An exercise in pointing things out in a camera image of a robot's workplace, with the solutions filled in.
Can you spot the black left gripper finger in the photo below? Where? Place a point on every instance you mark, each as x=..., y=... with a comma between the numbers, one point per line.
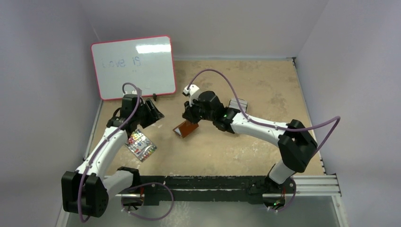
x=150, y=116
x=150, y=106

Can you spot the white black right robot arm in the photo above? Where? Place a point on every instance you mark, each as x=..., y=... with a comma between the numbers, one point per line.
x=296, y=146

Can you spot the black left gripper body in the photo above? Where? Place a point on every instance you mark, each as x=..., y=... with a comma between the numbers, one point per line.
x=139, y=115

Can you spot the aluminium rail frame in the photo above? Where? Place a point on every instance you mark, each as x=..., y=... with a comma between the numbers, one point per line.
x=251, y=189

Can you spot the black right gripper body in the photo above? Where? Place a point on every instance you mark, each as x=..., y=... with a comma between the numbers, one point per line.
x=190, y=115

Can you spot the pack of coloured markers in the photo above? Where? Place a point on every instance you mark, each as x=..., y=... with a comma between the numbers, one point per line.
x=140, y=145

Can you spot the pink framed whiteboard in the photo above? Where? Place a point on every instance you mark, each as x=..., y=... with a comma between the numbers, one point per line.
x=145, y=62

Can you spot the beige oval card tray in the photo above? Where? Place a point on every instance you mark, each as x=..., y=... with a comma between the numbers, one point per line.
x=242, y=108

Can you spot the brown leather card holder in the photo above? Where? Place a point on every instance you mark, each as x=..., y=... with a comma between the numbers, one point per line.
x=185, y=128

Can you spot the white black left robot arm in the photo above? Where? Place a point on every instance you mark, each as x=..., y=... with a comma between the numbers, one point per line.
x=97, y=166

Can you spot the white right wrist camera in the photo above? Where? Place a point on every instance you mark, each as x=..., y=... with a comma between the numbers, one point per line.
x=192, y=92

